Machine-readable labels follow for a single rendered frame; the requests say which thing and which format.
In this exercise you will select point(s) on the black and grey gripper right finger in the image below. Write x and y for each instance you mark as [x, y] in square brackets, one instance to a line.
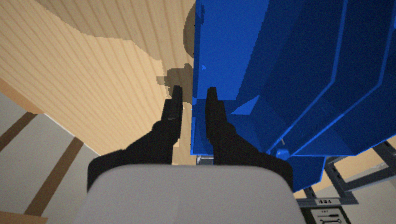
[230, 149]

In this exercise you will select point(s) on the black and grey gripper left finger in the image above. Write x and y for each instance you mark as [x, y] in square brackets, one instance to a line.
[156, 145]

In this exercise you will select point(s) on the dark green tool case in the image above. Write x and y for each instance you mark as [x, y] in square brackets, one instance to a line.
[325, 215]

